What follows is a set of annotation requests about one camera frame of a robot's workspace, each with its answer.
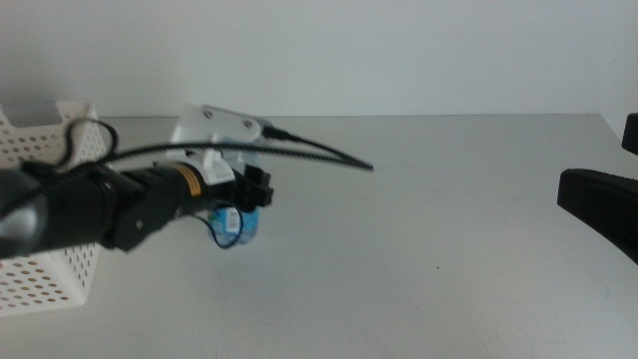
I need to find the white perforated plastic basket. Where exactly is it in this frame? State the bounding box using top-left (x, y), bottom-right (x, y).
top-left (0, 99), bottom-right (120, 318)

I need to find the clear water bottle blue cap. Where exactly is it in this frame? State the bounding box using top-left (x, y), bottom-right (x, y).
top-left (205, 134), bottom-right (264, 246)

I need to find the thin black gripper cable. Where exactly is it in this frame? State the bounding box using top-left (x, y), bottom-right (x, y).
top-left (191, 201), bottom-right (246, 250)

